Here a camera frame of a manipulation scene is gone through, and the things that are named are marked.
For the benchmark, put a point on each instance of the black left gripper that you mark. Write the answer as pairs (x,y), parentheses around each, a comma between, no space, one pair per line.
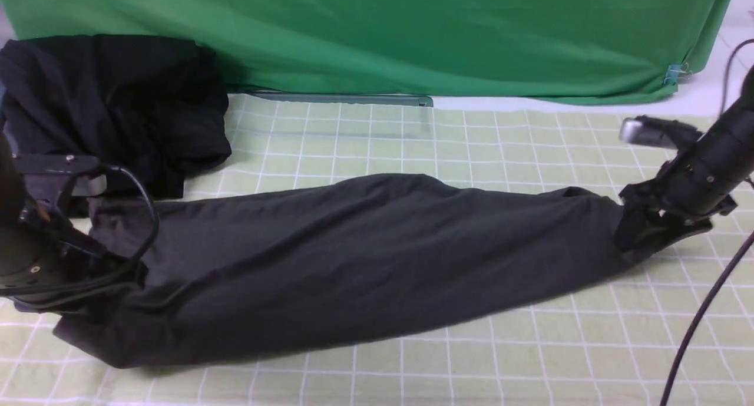
(45,259)

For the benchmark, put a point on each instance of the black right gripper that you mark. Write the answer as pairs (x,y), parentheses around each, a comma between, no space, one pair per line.
(692,186)

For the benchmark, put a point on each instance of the gray long-sleeve shirt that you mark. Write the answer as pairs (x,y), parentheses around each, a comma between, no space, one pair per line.
(361,260)

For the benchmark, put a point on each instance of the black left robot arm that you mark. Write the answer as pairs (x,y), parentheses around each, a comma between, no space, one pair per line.
(13,191)

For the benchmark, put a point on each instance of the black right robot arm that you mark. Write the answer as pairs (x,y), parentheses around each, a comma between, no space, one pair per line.
(697,184)

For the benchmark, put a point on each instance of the light green grid mat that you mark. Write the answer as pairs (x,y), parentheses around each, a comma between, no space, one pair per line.
(609,345)

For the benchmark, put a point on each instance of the blue binder clip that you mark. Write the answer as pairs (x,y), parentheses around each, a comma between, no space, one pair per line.
(677,73)

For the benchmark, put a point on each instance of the pile of black clothes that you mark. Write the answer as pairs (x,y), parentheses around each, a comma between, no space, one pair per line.
(154,105)

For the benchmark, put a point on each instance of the green backdrop cloth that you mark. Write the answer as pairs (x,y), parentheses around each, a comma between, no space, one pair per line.
(581,52)

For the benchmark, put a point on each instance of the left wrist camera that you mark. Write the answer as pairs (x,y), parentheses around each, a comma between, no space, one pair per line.
(47,176)

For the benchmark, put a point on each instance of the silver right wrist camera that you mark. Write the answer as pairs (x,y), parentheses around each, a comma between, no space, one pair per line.
(658,133)

